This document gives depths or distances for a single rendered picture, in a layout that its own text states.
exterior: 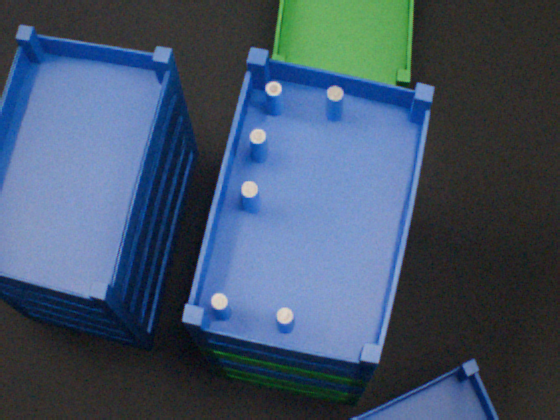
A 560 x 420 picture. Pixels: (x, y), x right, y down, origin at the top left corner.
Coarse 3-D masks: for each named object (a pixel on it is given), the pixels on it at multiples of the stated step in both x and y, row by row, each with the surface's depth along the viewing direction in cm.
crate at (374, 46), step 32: (288, 0) 175; (320, 0) 175; (352, 0) 175; (384, 0) 175; (288, 32) 174; (320, 32) 174; (352, 32) 174; (384, 32) 174; (320, 64) 172; (352, 64) 172; (384, 64) 172
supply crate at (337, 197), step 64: (256, 64) 122; (320, 128) 128; (384, 128) 127; (320, 192) 126; (384, 192) 126; (256, 256) 124; (320, 256) 124; (384, 256) 124; (192, 320) 115; (256, 320) 122; (320, 320) 122; (384, 320) 117
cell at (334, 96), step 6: (330, 90) 122; (336, 90) 122; (342, 90) 122; (330, 96) 122; (336, 96) 122; (342, 96) 122; (330, 102) 122; (336, 102) 122; (342, 102) 123; (330, 108) 124; (336, 108) 124; (342, 108) 125; (330, 114) 126; (336, 114) 125; (336, 120) 127
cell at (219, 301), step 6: (216, 294) 117; (222, 294) 117; (216, 300) 116; (222, 300) 116; (216, 306) 116; (222, 306) 117; (228, 306) 118; (216, 312) 118; (222, 312) 118; (228, 312) 120; (222, 318) 121; (228, 318) 122
